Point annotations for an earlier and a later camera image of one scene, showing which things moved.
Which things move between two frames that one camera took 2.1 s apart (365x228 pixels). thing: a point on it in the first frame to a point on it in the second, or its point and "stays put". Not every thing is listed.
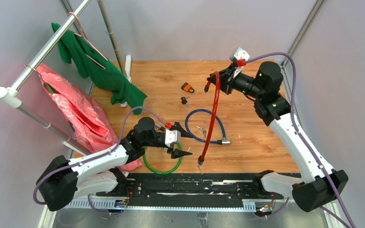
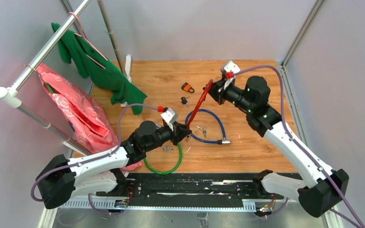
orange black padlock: [187, 88] stays put
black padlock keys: [184, 101] stays put
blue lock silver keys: [204, 130] stays put
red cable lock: [201, 159] to [199, 102]
